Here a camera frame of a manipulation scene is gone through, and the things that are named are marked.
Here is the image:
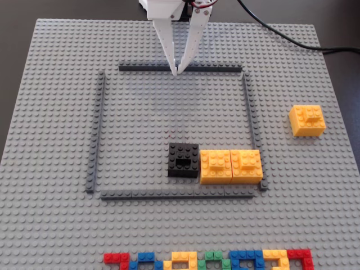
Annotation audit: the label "dark grey brick strip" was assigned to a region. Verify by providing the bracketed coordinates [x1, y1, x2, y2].
[241, 71, 268, 192]
[85, 70, 106, 194]
[118, 61, 244, 73]
[100, 188, 255, 201]

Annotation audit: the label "black cable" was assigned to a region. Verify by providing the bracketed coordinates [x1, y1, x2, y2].
[236, 0, 360, 56]

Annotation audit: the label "yellow brick letter E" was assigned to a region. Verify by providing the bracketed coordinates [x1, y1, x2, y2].
[262, 249, 291, 270]

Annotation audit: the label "blue brick letter O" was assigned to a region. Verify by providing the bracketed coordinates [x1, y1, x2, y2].
[128, 251, 165, 270]

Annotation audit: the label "red brick letter L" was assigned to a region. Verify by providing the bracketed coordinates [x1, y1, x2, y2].
[286, 248, 314, 270]

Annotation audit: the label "green brick letter O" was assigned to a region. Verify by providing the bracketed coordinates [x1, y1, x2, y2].
[196, 250, 232, 270]

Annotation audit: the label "black brick cube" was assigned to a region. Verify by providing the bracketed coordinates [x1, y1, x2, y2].
[167, 142, 200, 179]

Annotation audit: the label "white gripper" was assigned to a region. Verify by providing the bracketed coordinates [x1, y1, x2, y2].
[138, 0, 213, 77]

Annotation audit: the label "thin red servo wires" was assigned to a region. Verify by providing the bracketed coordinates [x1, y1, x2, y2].
[184, 0, 219, 9]

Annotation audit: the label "red brick letter T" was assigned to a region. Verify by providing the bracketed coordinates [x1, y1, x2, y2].
[103, 252, 131, 270]

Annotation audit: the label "grey studded baseplate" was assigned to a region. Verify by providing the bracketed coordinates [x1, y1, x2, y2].
[0, 18, 360, 270]

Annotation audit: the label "yellow brick cube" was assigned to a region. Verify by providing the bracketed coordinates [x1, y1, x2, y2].
[199, 149, 233, 185]
[289, 104, 327, 138]
[229, 148, 264, 185]

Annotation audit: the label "yellow brick letter B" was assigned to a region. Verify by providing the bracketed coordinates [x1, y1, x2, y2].
[163, 250, 199, 270]

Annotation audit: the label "blue brick letter G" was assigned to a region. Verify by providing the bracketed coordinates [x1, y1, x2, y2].
[228, 249, 266, 270]

